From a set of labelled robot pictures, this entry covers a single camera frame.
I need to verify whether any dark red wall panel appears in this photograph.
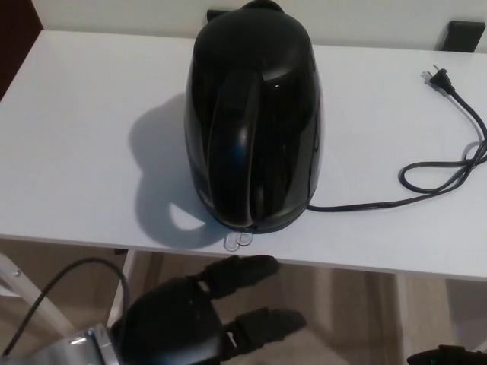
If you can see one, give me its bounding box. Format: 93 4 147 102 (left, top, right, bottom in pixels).
0 0 42 103

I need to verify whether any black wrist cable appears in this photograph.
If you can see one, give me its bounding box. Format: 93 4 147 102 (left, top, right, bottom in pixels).
14 257 130 345

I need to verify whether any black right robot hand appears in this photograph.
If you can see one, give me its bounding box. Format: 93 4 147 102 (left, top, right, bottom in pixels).
406 344 487 365

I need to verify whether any white table with metal frame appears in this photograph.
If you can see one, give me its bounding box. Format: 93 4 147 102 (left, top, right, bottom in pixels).
0 29 487 365

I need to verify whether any black kettle base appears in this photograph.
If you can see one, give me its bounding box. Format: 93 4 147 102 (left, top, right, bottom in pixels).
216 205 308 233

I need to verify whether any clear kettle switch lever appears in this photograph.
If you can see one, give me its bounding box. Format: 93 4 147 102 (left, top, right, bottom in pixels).
223 230 255 252

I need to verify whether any black electric kettle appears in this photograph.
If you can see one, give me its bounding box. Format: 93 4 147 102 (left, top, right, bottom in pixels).
183 0 324 229

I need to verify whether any black power cord with plug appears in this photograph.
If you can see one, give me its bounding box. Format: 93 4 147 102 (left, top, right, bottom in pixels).
307 63 487 213

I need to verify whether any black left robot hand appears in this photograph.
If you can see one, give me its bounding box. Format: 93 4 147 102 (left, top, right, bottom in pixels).
112 255 308 365

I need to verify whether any large black wall box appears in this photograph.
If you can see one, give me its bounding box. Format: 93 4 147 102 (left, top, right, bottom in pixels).
441 21 481 52

